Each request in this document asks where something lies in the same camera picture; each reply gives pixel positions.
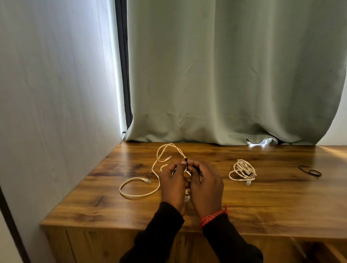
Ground red braided bracelet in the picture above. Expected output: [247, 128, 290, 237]
[200, 205, 229, 228]

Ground white cable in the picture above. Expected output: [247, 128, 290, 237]
[119, 143, 188, 198]
[173, 168, 193, 203]
[228, 159, 257, 186]

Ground person's right hand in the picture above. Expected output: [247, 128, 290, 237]
[186, 159, 225, 220]

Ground wooden cabinet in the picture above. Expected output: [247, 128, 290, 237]
[40, 142, 347, 263]

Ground black window frame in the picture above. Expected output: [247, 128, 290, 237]
[115, 0, 133, 129]

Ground grey-green curtain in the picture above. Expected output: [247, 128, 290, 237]
[124, 0, 347, 146]

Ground person's left hand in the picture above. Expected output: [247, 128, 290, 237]
[158, 160, 189, 216]

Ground white side panel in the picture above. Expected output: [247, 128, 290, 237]
[0, 0, 127, 263]

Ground person's left forearm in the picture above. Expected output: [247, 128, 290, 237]
[119, 202, 185, 263]

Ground person's right forearm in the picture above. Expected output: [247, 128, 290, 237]
[202, 214, 264, 263]

